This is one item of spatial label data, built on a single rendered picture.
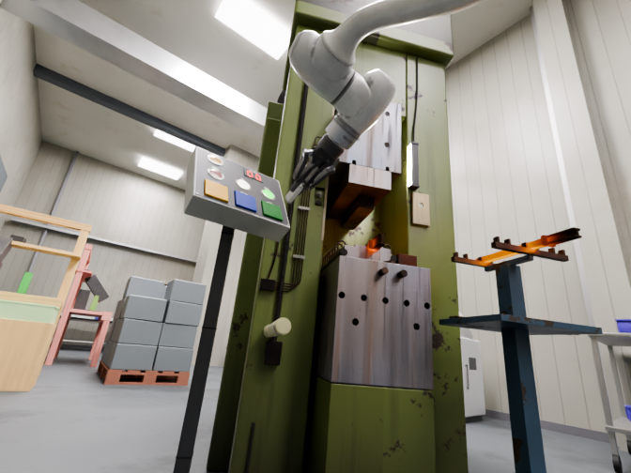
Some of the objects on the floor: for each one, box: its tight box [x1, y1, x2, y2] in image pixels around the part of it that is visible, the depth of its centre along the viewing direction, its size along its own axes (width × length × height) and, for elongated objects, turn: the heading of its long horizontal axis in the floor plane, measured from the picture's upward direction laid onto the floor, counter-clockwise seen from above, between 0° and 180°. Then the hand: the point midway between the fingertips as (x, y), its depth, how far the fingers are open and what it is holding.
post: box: [173, 225, 235, 473], centre depth 100 cm, size 4×4×108 cm
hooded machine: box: [459, 312, 485, 422], centre depth 375 cm, size 69×57×124 cm
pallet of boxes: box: [97, 276, 207, 386], centre depth 442 cm, size 127×89×126 cm
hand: (294, 192), depth 100 cm, fingers closed
